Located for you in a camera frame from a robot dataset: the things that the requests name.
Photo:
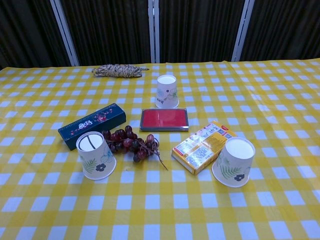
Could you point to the floral white paper cup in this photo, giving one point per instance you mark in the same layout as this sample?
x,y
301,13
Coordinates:
x,y
166,92
232,165

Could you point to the red ink stamp pad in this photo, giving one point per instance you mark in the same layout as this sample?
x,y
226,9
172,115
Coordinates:
x,y
163,118

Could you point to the bunch of red grapes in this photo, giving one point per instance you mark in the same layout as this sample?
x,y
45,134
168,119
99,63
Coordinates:
x,y
130,142

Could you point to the yellow printed carton box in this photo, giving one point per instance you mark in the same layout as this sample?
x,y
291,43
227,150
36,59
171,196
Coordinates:
x,y
197,150

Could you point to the dark blue floral box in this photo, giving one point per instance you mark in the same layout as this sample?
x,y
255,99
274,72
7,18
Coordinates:
x,y
92,122

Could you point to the yellow white checked tablecloth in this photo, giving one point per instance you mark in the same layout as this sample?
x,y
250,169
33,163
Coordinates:
x,y
160,200

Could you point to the dark pleated screen panel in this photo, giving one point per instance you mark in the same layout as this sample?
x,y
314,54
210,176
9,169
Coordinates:
x,y
287,27
200,30
25,32
107,30

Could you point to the white screen frame post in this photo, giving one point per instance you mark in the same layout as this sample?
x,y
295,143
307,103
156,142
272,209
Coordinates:
x,y
66,37
242,30
153,30

